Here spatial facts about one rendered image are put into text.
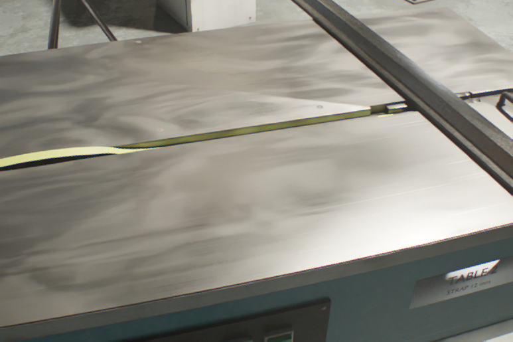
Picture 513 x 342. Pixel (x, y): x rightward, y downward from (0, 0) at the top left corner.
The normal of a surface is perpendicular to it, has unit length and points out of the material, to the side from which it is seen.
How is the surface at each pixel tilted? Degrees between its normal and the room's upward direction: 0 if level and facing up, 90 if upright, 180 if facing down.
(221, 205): 0
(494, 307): 90
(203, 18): 90
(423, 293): 90
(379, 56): 75
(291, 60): 0
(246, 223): 0
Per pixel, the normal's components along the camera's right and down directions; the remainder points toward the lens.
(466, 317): 0.26, 0.55
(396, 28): 0.00, -0.83
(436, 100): -0.90, -0.03
